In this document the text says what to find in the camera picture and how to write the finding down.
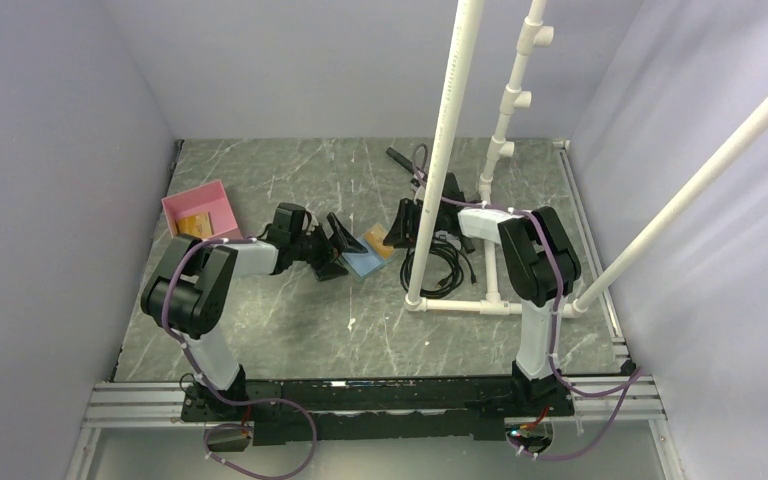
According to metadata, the green card holder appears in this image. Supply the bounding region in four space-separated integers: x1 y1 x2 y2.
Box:
342 230 396 281

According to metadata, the coiled black cable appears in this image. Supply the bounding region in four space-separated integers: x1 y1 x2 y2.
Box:
399 237 477 299

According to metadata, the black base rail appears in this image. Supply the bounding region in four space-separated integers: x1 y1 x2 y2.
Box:
181 375 575 446

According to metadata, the stack of credit cards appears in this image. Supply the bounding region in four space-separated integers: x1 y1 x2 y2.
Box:
176 212 214 239

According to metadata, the black foam tube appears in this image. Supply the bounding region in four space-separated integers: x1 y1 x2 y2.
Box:
385 147 425 180

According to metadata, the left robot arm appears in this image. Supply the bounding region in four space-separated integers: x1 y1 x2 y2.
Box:
140 202 368 420

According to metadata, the white PVC pipe frame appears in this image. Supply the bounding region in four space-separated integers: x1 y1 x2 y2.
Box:
424 1 768 318

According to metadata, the orange striped credit card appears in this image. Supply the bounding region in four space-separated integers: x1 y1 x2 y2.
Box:
362 223 395 261

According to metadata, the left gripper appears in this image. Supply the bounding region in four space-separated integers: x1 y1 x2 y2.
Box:
291 214 366 281

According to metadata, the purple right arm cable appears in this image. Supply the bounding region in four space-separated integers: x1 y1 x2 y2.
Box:
413 144 642 463

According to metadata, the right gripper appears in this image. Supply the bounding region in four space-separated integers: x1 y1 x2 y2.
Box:
383 198 444 249

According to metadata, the pink plastic bin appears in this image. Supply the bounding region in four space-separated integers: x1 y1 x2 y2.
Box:
161 180 242 239

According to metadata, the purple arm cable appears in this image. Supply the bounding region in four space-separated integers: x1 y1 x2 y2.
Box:
160 235 319 480
413 144 642 463

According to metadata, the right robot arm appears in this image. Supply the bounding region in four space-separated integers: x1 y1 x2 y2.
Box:
420 174 582 415

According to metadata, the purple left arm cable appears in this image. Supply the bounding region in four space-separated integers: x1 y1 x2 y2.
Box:
160 235 319 480

